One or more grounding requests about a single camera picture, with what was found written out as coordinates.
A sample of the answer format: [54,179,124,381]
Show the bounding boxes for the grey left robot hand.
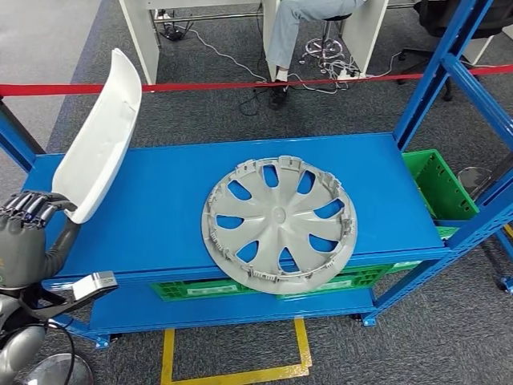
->
[0,190,82,292]

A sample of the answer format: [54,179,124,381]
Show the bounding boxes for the white curved plastic part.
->
[51,47,143,225]

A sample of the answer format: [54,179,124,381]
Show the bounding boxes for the green plastic crate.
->
[276,264,395,302]
[151,278,277,303]
[386,149,481,274]

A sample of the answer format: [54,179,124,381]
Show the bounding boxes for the red barrier belt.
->
[0,63,513,99]

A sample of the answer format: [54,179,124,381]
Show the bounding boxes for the black power adapter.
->
[160,21,186,43]

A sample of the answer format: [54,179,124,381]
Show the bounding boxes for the grey wheel hubcap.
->
[200,155,358,297]

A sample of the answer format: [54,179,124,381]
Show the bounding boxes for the person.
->
[266,0,367,110]

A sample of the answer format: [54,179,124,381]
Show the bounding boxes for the chrome stool black seat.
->
[298,13,353,62]

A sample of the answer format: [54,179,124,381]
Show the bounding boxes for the black office chair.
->
[396,0,513,102]

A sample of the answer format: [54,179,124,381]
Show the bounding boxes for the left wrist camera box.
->
[40,270,119,320]

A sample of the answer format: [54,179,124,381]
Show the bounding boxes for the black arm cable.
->
[40,321,77,385]

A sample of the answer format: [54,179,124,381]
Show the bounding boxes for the white floor cable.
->
[186,25,269,84]

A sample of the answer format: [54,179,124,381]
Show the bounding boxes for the black floor cable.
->
[240,79,277,118]

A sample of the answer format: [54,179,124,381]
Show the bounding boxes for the white cable tangle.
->
[288,50,404,95]

